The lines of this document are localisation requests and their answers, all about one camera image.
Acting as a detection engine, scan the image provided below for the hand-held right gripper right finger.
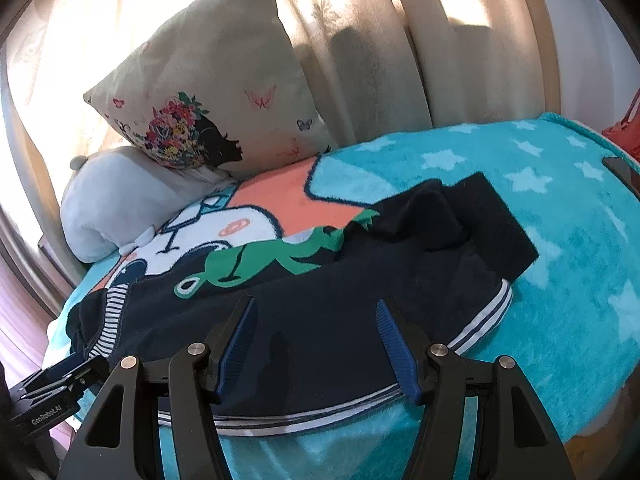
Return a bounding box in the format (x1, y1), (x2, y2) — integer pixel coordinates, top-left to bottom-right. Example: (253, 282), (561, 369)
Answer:
(376, 298), (587, 480)

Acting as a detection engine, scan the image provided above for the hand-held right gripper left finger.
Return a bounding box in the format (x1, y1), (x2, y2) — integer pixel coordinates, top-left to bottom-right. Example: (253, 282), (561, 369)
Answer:
(57, 295), (257, 480)

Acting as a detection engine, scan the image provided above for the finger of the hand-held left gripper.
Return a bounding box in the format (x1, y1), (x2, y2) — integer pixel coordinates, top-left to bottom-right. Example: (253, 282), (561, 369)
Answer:
(25, 352), (108, 393)

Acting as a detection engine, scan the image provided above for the dark navy frog sweater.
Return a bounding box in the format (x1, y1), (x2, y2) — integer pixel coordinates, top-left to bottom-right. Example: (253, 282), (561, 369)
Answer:
(66, 171), (539, 435)

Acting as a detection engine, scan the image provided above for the white plush pillow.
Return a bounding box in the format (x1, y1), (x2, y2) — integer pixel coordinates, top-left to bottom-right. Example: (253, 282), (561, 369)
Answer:
(60, 146), (241, 265)

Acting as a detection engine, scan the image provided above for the turquoise star printed blanket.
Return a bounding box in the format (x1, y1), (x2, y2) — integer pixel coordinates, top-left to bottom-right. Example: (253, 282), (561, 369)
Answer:
(42, 112), (640, 480)

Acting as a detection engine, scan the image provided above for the beige floral butterfly pillow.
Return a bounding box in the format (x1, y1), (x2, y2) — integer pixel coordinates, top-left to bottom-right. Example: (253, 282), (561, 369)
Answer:
(83, 0), (335, 181)

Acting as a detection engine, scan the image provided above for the black smartphone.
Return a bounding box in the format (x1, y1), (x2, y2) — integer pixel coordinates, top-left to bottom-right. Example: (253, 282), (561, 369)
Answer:
(602, 156), (640, 187)

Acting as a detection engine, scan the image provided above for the beige curtain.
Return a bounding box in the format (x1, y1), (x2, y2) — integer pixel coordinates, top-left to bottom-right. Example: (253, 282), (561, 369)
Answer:
(0, 0), (566, 321)

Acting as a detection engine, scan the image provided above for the orange cloth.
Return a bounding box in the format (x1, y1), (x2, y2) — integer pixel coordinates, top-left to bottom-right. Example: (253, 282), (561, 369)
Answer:
(601, 94), (640, 162)

